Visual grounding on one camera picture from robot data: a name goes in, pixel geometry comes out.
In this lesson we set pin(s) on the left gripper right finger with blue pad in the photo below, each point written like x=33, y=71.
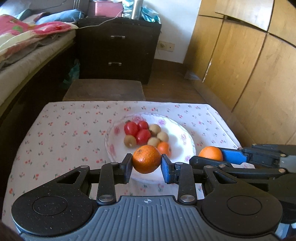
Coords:
x=226, y=203

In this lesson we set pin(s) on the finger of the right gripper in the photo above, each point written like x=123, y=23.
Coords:
x=199, y=163
x=233, y=156

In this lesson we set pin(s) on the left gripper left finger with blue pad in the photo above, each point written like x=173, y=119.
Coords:
x=68, y=202

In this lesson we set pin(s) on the orange mandarin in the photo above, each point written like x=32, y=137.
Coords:
x=212, y=153
x=146, y=159
x=164, y=148

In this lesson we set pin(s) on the brown longan small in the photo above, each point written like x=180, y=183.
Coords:
x=153, y=141

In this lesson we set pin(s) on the red tomato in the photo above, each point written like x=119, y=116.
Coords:
x=142, y=125
x=131, y=128
x=143, y=136

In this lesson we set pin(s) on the white floral plate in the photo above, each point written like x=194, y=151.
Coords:
x=181, y=142

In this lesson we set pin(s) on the cherry print tablecloth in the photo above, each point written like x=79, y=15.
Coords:
x=66, y=135

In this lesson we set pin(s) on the wooden wardrobe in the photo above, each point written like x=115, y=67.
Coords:
x=243, y=54

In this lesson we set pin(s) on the dark wooden stool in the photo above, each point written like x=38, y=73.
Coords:
x=104, y=90

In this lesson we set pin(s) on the green plastic bag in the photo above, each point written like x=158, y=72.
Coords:
x=73, y=75

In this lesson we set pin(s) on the bed with beige mattress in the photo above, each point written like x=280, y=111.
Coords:
x=18, y=69

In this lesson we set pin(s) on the dark wooden nightstand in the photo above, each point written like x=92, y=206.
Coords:
x=118, y=48

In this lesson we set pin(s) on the floral pink quilt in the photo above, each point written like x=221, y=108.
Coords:
x=17, y=35

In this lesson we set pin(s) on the metal thermos bottle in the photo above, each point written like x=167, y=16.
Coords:
x=137, y=8

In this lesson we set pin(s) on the blue pillow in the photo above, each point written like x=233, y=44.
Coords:
x=68, y=16

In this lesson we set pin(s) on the pink box on nightstand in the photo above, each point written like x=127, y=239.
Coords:
x=107, y=9

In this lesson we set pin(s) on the wall power socket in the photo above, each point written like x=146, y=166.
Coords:
x=166, y=46

